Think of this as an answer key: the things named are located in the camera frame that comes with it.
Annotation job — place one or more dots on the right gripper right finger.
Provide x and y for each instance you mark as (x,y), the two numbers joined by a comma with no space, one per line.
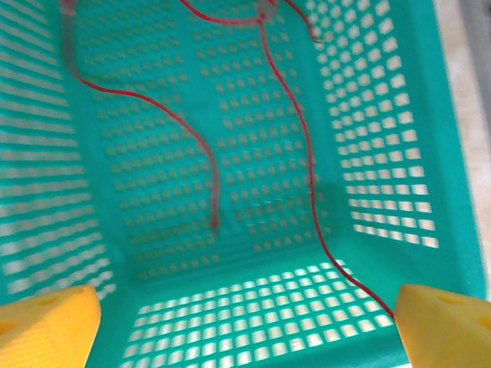
(445,329)

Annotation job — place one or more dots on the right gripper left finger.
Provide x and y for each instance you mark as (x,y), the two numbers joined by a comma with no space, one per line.
(46,329)

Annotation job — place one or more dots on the teal plastic basket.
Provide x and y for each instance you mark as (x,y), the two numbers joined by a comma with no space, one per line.
(268,249)

